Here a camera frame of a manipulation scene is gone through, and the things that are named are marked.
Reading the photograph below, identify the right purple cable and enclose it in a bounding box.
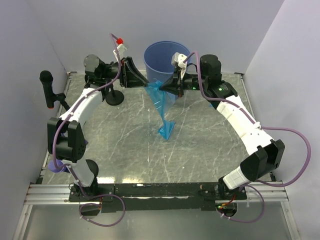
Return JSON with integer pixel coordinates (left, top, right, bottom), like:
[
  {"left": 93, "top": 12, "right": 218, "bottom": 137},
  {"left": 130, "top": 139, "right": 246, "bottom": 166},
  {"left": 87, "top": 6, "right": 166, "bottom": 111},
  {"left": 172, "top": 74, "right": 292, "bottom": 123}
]
[{"left": 183, "top": 51, "right": 312, "bottom": 224}]

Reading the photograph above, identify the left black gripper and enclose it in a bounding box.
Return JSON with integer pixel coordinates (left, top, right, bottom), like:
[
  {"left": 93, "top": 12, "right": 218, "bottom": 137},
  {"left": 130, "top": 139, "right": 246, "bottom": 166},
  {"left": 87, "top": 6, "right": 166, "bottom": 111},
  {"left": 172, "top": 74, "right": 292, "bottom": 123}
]
[{"left": 100, "top": 57, "right": 149, "bottom": 89}]

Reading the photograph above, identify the beige microphone on stand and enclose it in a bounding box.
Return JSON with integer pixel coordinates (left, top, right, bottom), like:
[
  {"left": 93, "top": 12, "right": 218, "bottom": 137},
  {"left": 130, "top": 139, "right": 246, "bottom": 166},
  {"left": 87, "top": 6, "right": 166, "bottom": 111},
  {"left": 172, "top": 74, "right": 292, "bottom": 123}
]
[{"left": 104, "top": 84, "right": 125, "bottom": 106}]

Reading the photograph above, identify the purple microphone on stand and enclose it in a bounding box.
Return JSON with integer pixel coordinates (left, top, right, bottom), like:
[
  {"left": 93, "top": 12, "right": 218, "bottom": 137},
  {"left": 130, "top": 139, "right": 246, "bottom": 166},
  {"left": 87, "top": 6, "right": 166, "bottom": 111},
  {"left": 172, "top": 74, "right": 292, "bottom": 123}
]
[{"left": 47, "top": 158, "right": 100, "bottom": 180}]

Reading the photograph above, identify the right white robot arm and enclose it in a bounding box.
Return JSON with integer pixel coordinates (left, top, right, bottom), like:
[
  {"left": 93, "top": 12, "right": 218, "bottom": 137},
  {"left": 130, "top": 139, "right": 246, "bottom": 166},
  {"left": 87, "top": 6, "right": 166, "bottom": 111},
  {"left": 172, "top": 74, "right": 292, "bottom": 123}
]
[{"left": 159, "top": 52, "right": 285, "bottom": 199}]

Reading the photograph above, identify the black microphone on stand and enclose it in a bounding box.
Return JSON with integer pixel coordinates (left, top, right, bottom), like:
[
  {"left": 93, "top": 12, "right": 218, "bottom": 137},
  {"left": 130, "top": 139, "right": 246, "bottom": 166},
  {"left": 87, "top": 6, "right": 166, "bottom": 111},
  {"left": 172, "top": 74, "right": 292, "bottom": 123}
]
[{"left": 39, "top": 70, "right": 70, "bottom": 111}]

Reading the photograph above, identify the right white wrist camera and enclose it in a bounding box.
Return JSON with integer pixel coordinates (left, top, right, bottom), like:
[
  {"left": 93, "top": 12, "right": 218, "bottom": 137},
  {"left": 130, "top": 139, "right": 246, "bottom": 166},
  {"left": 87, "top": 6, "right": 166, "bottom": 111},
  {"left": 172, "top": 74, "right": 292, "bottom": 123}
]
[{"left": 171, "top": 52, "right": 188, "bottom": 78}]

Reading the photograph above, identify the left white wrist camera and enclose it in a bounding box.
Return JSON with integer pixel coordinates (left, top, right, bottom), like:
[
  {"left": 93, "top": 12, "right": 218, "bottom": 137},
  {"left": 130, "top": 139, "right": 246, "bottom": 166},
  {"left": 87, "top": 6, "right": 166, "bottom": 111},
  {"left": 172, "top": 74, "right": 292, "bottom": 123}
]
[{"left": 113, "top": 37, "right": 128, "bottom": 61}]

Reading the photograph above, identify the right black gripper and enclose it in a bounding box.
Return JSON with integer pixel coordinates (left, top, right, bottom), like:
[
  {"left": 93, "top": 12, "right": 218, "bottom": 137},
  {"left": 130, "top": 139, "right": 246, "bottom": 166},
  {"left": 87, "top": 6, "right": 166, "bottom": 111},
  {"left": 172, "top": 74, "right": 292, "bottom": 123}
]
[{"left": 159, "top": 67, "right": 209, "bottom": 98}]

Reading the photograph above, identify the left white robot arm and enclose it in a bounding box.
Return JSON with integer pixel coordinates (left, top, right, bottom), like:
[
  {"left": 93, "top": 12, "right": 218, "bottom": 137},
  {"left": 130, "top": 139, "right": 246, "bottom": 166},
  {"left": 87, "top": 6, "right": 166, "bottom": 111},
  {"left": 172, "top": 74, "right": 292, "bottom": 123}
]
[{"left": 47, "top": 54, "right": 148, "bottom": 201}]

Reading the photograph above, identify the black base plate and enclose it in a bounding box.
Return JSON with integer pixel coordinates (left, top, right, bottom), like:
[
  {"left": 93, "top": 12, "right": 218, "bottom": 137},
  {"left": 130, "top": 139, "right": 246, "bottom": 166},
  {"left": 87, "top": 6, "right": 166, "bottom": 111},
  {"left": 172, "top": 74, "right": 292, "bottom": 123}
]
[{"left": 68, "top": 182, "right": 247, "bottom": 213}]

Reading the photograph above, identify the aluminium rail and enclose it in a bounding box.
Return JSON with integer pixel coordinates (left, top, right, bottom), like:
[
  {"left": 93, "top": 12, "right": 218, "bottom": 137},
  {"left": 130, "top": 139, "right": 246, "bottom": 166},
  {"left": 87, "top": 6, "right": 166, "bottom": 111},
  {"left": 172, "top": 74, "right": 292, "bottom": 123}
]
[{"left": 24, "top": 182, "right": 289, "bottom": 205}]

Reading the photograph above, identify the blue plastic trash bin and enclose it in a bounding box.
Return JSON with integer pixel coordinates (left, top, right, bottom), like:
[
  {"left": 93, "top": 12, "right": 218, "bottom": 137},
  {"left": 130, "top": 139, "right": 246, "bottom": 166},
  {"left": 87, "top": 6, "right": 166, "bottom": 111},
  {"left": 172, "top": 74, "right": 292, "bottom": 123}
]
[{"left": 143, "top": 40, "right": 190, "bottom": 85}]

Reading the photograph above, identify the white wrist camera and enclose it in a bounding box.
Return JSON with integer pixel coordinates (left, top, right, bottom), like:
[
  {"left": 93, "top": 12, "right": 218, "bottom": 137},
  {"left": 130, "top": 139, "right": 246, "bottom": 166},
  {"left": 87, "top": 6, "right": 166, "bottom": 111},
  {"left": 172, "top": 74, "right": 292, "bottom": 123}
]
[
  {"left": 171, "top": 52, "right": 188, "bottom": 78},
  {"left": 113, "top": 37, "right": 128, "bottom": 61}
]

